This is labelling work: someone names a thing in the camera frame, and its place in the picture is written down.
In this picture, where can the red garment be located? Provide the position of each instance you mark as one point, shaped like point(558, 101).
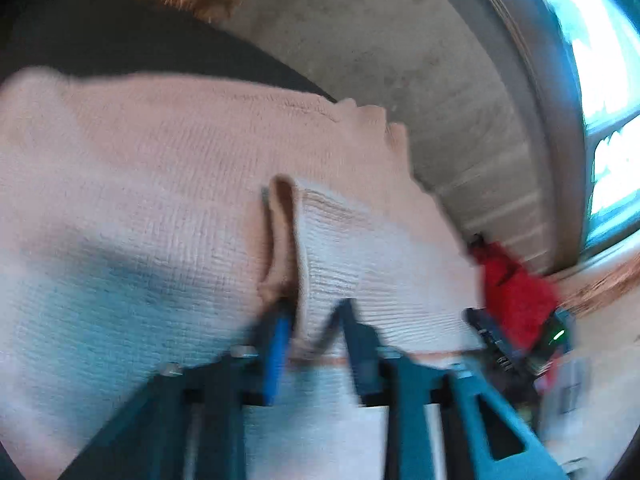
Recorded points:
point(515, 295)

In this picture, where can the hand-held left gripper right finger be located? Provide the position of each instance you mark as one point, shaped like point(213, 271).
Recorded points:
point(357, 350)

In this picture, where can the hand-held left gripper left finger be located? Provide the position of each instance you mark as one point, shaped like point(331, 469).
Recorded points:
point(277, 350)

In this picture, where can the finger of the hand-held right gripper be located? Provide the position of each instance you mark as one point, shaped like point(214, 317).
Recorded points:
point(482, 332)

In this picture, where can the pink knit sweater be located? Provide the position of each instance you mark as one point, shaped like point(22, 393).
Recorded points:
point(150, 200)

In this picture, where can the window with wooden frame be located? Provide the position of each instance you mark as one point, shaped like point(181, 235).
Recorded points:
point(600, 85)

